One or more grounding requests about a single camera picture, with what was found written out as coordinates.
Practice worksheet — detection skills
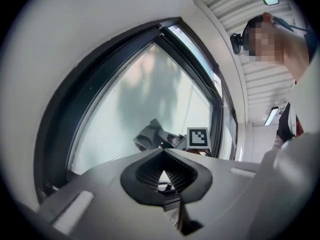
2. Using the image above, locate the narrow clear window pane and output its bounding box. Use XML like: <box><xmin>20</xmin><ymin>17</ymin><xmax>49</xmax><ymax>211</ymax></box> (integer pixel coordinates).
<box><xmin>167</xmin><ymin>23</ymin><xmax>238</xmax><ymax>160</ymax></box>

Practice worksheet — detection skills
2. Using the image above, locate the frosted window glass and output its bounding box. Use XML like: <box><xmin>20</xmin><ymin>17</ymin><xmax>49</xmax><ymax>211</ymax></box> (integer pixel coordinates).
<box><xmin>66</xmin><ymin>42</ymin><xmax>217</xmax><ymax>176</ymax></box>

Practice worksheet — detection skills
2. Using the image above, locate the person's black printed shirt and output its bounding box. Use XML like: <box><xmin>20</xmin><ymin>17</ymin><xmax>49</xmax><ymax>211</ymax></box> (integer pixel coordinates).
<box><xmin>275</xmin><ymin>102</ymin><xmax>305</xmax><ymax>143</ymax></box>

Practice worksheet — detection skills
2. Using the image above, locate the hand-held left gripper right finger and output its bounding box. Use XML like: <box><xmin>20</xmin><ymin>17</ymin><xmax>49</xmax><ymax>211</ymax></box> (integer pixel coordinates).
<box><xmin>163</xmin><ymin>148</ymin><xmax>262</xmax><ymax>240</ymax></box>

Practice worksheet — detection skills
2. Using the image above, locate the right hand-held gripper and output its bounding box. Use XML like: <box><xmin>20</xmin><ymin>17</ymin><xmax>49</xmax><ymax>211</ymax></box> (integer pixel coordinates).
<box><xmin>155</xmin><ymin>126</ymin><xmax>210</xmax><ymax>150</ymax></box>

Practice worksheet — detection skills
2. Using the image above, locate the grey cloth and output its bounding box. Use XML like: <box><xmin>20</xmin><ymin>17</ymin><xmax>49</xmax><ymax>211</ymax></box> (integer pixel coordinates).
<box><xmin>133</xmin><ymin>118</ymin><xmax>164</xmax><ymax>152</ymax></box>

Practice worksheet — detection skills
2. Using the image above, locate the person's head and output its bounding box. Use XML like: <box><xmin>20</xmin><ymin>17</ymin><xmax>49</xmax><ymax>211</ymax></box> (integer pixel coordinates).
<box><xmin>246</xmin><ymin>12</ymin><xmax>311</xmax><ymax>82</ymax></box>

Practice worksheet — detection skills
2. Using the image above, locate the white harness strap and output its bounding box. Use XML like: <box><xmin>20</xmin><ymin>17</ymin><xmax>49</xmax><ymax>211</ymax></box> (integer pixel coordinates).
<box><xmin>287</xmin><ymin>103</ymin><xmax>299</xmax><ymax>139</ymax></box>

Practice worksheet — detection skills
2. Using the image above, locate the orange hair tie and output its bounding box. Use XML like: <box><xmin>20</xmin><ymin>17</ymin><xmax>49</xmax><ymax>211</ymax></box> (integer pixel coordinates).
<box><xmin>262</xmin><ymin>11</ymin><xmax>274</xmax><ymax>24</ymax></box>

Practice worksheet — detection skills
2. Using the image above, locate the black framed glass window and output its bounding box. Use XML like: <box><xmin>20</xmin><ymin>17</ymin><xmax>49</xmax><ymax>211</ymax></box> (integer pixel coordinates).
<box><xmin>33</xmin><ymin>16</ymin><xmax>238</xmax><ymax>205</ymax></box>

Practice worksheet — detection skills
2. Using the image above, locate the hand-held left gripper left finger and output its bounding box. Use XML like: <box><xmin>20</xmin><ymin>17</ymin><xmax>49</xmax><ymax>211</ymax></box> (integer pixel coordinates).
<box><xmin>38</xmin><ymin>148</ymin><xmax>186</xmax><ymax>240</ymax></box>

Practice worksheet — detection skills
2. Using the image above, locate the black head camera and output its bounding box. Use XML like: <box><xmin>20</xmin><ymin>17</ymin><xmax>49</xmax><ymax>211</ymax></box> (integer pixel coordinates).
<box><xmin>229</xmin><ymin>32</ymin><xmax>247</xmax><ymax>56</ymax></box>

